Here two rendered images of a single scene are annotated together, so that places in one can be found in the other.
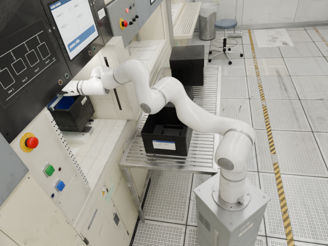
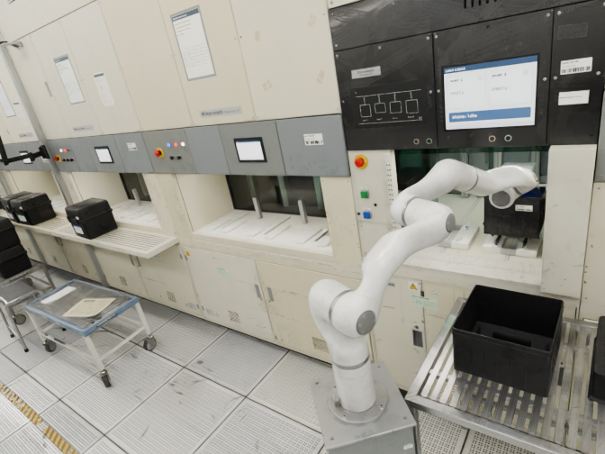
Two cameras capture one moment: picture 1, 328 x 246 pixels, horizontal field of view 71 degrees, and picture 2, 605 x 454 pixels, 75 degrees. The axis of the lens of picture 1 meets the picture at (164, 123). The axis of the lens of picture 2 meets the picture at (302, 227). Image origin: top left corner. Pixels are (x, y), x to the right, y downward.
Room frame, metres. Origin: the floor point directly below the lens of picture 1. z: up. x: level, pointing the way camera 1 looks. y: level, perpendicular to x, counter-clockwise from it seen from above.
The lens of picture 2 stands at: (0.96, -1.20, 1.80)
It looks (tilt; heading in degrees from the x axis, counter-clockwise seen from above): 23 degrees down; 112
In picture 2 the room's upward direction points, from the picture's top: 11 degrees counter-clockwise
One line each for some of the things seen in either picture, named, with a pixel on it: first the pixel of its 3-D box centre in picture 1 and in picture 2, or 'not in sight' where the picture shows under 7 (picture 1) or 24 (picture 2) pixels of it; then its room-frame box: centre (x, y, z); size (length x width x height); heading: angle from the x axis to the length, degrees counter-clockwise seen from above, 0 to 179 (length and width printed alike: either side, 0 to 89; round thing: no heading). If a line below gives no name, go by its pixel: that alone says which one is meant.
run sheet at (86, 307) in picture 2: not in sight; (88, 306); (-1.49, 0.51, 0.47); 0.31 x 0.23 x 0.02; 4
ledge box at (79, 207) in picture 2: not in sight; (90, 217); (-1.80, 1.07, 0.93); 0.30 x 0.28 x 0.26; 160
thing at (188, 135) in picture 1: (169, 130); (507, 335); (1.12, -0.02, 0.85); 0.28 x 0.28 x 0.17; 71
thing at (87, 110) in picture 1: (67, 106); (516, 202); (1.23, 0.58, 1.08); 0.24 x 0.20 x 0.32; 163
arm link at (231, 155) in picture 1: (232, 159); (338, 319); (0.63, -0.26, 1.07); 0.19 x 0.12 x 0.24; 142
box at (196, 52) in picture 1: (188, 65); not in sight; (1.89, -0.29, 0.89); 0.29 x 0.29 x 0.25; 76
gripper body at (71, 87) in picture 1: (73, 87); not in sight; (1.19, 0.48, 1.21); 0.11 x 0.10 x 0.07; 73
